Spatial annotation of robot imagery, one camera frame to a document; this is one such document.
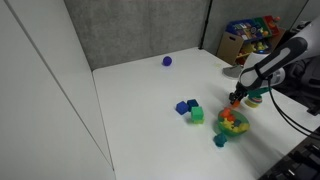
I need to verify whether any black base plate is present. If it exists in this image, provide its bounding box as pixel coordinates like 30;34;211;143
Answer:
258;128;320;180

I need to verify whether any wooden toy shelf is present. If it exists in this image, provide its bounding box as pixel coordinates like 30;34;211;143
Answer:
216;14;287;68

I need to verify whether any small yellow bowl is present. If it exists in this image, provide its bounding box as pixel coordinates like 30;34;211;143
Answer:
244;97;262;109

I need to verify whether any green storage bin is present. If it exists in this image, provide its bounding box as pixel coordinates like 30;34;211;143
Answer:
251;17;273;36

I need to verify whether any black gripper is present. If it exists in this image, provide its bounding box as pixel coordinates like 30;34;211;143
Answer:
228;83;249;105

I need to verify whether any dark blue cube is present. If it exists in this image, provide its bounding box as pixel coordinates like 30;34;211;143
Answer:
186;98;200;112

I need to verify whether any black cable bundle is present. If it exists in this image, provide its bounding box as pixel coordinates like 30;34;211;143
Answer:
266;75;320;138

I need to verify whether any orange toy piece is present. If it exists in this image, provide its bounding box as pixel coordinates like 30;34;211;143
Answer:
219;107;238;122

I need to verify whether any large green bowl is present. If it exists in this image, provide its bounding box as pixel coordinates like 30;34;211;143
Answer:
216;109;251;138

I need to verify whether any black pole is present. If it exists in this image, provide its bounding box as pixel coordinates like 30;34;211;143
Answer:
198;0;214;50

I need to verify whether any grey metal plate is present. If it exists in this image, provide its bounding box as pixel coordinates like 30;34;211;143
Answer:
222;64;244;80

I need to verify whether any yellow toy piece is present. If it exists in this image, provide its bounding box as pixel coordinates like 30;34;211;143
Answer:
221;118;236;130

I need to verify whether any green cube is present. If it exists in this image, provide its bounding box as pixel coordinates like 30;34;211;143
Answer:
190;106;205;122

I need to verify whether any yellow storage bin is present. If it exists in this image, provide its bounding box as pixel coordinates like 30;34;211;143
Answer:
239;43;258;55

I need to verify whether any purple ball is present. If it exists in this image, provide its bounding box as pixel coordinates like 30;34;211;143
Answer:
162;55;173;67

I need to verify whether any teal toy block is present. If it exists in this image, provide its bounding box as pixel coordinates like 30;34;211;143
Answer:
213;132;228;148

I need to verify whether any red storage bin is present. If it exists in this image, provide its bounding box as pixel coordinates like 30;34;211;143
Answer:
263;14;281;34

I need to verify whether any blue storage bin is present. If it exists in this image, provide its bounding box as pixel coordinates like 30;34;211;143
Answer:
226;19;257;42

